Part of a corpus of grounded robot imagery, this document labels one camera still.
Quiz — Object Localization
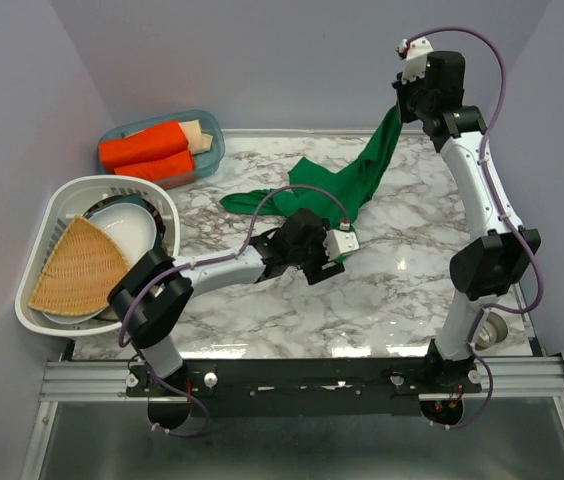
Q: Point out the purple cable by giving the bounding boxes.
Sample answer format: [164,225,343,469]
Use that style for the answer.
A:
[117,184,351,439]
[401,27,547,431]

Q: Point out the black mounting base plate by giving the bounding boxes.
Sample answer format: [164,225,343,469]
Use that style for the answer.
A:
[126,355,483,420]

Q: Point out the blue plastic bin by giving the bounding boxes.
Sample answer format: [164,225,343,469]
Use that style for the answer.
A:
[97,110,225,189]

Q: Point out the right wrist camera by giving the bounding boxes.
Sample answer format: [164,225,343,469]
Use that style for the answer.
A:
[397,37,433,84]

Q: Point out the rolled orange t-shirt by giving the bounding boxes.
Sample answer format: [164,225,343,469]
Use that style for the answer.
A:
[113,150,195,182]
[98,121,188,170]

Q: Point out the lower rolled orange t-shirt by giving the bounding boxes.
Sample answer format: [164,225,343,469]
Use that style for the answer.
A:
[113,150,195,182]

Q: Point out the green t-shirt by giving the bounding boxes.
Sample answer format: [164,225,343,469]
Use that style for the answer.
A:
[220,106,402,226]

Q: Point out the small metal cup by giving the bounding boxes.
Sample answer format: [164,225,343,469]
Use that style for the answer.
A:
[475,312,509,350]

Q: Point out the white bowl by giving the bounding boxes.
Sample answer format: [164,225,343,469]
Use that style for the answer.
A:
[86,202,157,265]

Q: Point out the upper rolled orange t-shirt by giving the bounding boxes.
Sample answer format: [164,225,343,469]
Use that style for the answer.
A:
[98,121,188,170]

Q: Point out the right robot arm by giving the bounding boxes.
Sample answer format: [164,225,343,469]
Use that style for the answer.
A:
[393,37,541,392]

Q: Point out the wicker fan-shaped tray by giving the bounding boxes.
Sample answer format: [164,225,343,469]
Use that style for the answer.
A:
[28,216,129,317]

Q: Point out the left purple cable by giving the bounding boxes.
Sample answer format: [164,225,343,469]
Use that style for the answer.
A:
[117,184,351,439]

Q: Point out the rolled beige t-shirt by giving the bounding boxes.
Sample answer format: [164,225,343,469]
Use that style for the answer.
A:
[179,120,213,155]

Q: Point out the aluminium rail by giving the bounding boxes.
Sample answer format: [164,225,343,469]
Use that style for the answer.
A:
[39,356,564,402]

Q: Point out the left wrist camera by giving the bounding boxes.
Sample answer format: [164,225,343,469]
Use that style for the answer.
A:
[323,229,360,261]

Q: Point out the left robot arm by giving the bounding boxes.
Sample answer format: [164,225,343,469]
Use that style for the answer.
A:
[108,208,360,395]

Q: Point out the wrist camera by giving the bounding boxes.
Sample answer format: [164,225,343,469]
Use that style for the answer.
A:
[397,37,433,84]
[323,229,360,261]

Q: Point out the white plastic basket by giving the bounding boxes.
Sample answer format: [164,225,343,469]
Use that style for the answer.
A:
[15,175,180,338]

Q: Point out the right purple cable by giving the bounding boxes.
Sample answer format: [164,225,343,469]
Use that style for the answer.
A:
[401,27,547,431]

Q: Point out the dark teal plate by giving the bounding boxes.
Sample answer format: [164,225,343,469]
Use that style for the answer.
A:
[83,194,162,220]

